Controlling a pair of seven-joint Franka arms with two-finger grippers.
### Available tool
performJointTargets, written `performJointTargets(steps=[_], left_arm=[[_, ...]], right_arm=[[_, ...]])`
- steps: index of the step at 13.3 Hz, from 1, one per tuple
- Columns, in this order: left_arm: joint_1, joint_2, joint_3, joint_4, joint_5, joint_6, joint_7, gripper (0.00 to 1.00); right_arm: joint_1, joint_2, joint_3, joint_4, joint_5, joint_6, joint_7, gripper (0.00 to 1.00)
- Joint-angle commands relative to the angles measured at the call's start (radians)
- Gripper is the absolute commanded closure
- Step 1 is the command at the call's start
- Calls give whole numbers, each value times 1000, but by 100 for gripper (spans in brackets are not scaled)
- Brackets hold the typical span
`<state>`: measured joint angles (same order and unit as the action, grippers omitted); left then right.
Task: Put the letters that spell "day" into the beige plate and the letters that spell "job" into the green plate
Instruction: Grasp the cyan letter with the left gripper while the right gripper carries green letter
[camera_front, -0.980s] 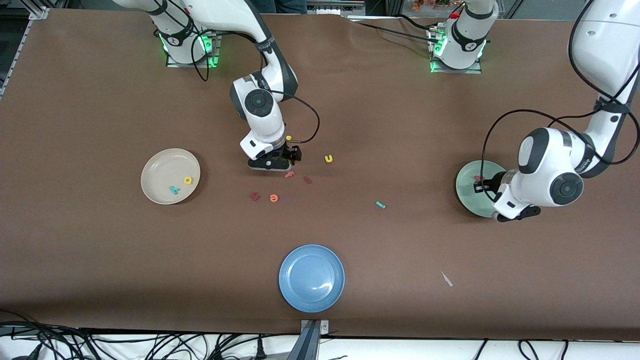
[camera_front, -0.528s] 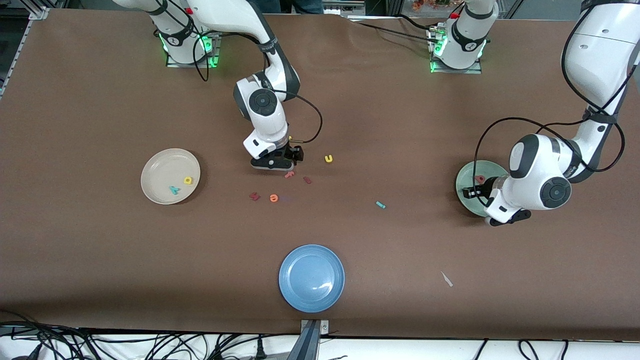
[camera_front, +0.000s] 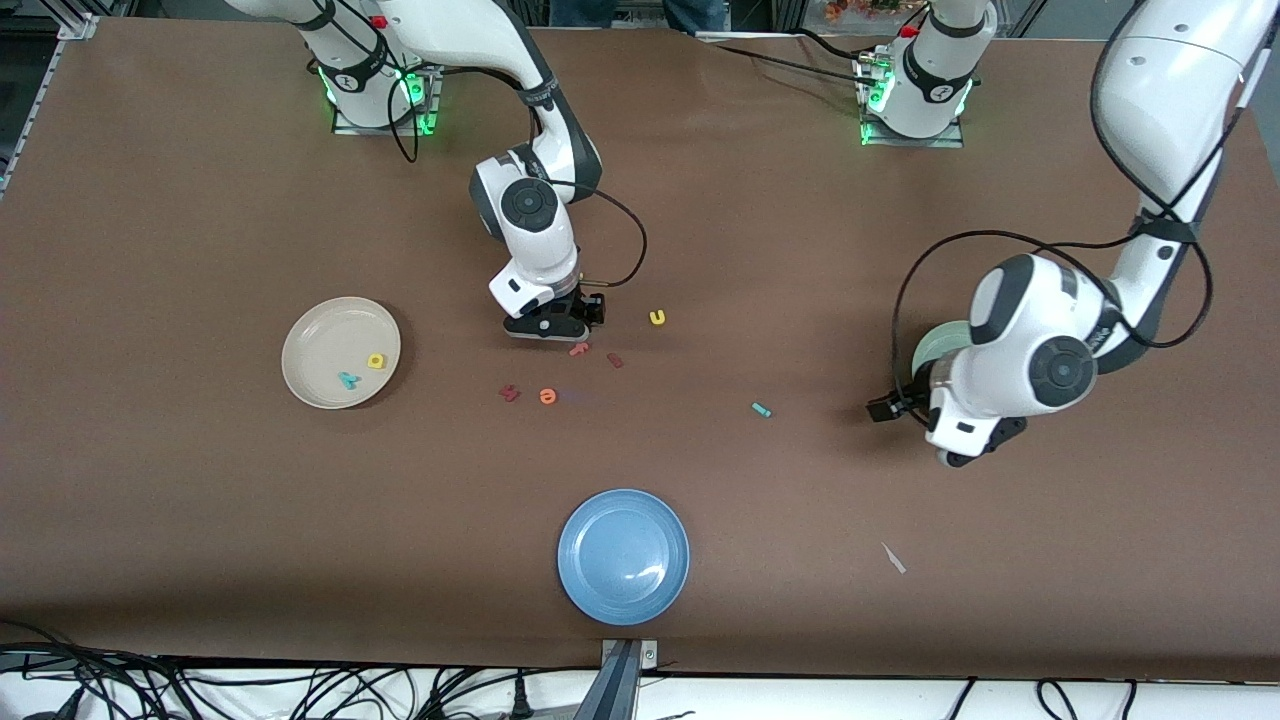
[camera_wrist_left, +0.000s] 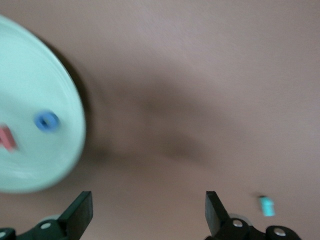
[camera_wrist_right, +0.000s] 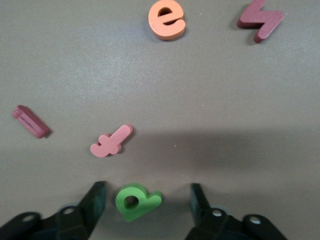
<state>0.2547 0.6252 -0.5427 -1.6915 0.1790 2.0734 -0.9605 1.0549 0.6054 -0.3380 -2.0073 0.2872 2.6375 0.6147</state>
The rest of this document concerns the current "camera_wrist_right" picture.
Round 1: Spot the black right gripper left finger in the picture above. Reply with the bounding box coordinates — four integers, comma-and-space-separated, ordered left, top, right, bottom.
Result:
0, 181, 107, 240

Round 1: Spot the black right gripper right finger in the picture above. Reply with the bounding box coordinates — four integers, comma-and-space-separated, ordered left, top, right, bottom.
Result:
184, 183, 289, 240

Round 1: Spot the green letter p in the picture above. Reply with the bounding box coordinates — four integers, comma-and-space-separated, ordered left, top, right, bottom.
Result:
115, 183, 163, 223

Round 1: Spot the pink letter f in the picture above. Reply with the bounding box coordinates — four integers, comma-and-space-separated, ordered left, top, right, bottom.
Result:
89, 124, 134, 158

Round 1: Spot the dark red letter l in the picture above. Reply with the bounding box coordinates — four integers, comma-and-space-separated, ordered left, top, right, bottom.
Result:
11, 104, 52, 139

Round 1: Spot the orange letter e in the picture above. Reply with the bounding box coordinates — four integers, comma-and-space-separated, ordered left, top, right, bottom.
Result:
147, 0, 187, 41

